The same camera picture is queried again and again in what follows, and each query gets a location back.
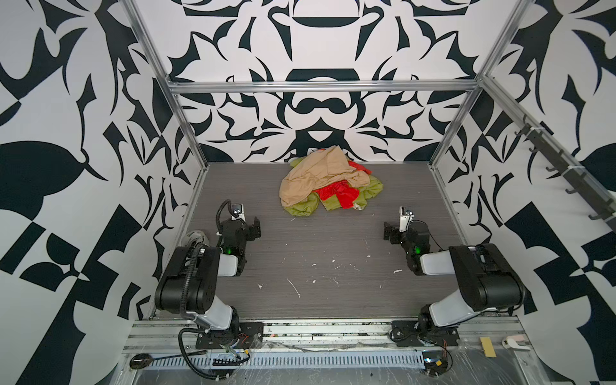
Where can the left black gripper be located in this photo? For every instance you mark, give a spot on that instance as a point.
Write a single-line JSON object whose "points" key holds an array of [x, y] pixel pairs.
{"points": [[253, 230]]}

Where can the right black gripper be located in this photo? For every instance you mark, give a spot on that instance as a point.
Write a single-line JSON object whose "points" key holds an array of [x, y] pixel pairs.
{"points": [[395, 240]]}

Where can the red cloth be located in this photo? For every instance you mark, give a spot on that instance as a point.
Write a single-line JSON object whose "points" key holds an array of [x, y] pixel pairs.
{"points": [[340, 195]]}

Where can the beige cloth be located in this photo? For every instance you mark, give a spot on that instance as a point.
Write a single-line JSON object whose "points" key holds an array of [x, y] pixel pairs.
{"points": [[316, 171]]}

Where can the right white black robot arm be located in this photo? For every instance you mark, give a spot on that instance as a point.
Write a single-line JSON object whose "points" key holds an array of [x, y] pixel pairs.
{"points": [[486, 281]]}

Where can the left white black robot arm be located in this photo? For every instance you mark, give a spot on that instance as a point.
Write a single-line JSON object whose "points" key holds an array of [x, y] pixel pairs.
{"points": [[189, 284]]}

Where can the green cloth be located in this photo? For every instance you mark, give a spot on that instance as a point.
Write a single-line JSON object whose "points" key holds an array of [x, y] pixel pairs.
{"points": [[310, 204]]}

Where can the small black electronics board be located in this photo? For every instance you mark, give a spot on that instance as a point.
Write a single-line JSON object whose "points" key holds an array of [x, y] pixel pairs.
{"points": [[436, 363]]}

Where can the yellow tape piece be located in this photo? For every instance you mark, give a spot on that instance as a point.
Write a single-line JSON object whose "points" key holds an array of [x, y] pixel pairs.
{"points": [[488, 347]]}

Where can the black round disc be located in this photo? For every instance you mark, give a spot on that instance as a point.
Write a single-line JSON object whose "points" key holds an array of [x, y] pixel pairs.
{"points": [[140, 361]]}

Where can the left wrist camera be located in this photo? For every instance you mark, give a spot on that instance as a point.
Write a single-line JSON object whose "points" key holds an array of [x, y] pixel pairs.
{"points": [[237, 212]]}

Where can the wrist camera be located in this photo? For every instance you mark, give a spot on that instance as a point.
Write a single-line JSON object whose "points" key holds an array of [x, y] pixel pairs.
{"points": [[237, 212], [406, 216]]}

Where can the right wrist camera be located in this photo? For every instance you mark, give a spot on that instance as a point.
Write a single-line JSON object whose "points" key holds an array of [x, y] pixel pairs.
{"points": [[406, 216]]}

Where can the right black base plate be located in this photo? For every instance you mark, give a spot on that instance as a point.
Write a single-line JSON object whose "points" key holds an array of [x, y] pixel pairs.
{"points": [[406, 333]]}

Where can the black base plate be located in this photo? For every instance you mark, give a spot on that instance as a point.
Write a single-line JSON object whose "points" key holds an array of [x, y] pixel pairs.
{"points": [[406, 333], [242, 335]]}

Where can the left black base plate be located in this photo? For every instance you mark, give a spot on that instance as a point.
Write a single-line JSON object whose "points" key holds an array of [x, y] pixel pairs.
{"points": [[242, 335]]}

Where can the white slotted cable duct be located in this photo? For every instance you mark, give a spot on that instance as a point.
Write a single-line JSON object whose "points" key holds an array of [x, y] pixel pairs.
{"points": [[301, 360]]}

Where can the horizontal aluminium frame bar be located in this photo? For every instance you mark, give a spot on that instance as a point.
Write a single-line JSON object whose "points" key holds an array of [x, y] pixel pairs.
{"points": [[321, 86]]}

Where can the grey wall hook rack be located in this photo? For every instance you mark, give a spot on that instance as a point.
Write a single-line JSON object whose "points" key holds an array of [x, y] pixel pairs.
{"points": [[562, 163]]}

